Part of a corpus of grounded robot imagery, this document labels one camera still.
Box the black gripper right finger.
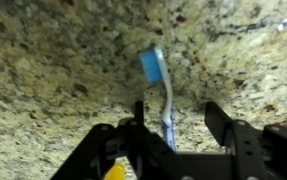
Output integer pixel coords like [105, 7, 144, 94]
[205, 102, 287, 180]

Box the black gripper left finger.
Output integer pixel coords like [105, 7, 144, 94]
[51, 102, 178, 180]

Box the blue white toothbrush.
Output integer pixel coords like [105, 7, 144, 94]
[139, 47, 176, 150]

